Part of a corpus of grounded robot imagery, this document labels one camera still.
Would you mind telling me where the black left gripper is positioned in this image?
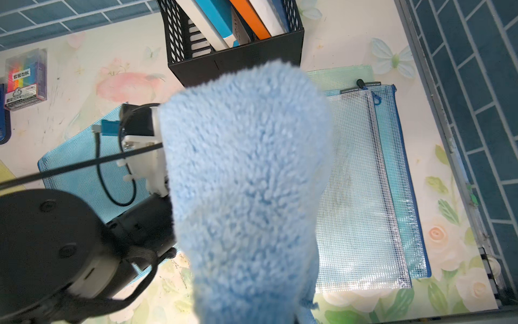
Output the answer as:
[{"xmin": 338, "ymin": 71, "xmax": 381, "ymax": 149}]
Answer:
[{"xmin": 106, "ymin": 194, "xmax": 176, "ymax": 267}]

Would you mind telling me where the blue mesh document bag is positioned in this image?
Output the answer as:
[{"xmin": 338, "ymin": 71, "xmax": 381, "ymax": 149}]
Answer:
[{"xmin": 37, "ymin": 104, "xmax": 179, "ymax": 284}]

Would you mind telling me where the light blue cleaning cloth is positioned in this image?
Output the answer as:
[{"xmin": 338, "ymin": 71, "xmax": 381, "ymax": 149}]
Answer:
[{"xmin": 158, "ymin": 61, "xmax": 333, "ymax": 323}]

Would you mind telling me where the clear grey document bag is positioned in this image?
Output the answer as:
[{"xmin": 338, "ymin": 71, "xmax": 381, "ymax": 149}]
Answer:
[{"xmin": 316, "ymin": 90, "xmax": 411, "ymax": 293}]

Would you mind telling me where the green mesh document bag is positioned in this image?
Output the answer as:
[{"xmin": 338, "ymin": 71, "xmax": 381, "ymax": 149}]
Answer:
[{"xmin": 307, "ymin": 65, "xmax": 374, "ymax": 91}]

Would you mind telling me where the light blue document bag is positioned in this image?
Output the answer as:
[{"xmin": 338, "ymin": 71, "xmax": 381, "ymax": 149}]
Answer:
[{"xmin": 325, "ymin": 82, "xmax": 432, "ymax": 279}]

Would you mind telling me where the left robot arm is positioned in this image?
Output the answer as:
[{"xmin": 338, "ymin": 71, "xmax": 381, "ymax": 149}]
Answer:
[{"xmin": 1, "ymin": 189, "xmax": 176, "ymax": 323}]

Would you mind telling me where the yellow mesh document bag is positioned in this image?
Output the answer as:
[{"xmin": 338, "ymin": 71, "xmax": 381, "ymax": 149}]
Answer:
[{"xmin": 0, "ymin": 161, "xmax": 26, "ymax": 196}]

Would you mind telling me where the black mesh file holder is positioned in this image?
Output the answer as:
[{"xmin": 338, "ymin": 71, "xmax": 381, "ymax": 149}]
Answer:
[{"xmin": 157, "ymin": 1, "xmax": 304, "ymax": 87}]

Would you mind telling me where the blue black stapler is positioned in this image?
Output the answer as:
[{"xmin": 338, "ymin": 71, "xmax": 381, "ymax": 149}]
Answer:
[{"xmin": 0, "ymin": 84, "xmax": 12, "ymax": 145}]

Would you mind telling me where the box of coloured markers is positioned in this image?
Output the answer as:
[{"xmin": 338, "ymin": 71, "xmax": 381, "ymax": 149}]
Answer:
[{"xmin": 5, "ymin": 49, "xmax": 47, "ymax": 111}]

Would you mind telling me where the white book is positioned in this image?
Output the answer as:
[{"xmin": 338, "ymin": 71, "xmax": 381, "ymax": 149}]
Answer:
[{"xmin": 177, "ymin": 1, "xmax": 230, "ymax": 51}]

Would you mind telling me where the teal book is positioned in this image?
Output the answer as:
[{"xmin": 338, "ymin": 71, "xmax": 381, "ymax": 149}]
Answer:
[{"xmin": 196, "ymin": 0, "xmax": 239, "ymax": 48}]

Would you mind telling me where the orange book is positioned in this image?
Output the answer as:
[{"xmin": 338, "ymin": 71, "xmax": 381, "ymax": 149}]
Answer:
[{"xmin": 231, "ymin": 0, "xmax": 271, "ymax": 40}]

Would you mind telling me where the blue folder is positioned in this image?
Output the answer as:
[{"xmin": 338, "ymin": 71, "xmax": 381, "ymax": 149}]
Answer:
[{"xmin": 249, "ymin": 0, "xmax": 289, "ymax": 36}]

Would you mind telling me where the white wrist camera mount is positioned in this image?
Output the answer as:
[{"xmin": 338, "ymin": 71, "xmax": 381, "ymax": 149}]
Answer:
[{"xmin": 92, "ymin": 103, "xmax": 169, "ymax": 198}]

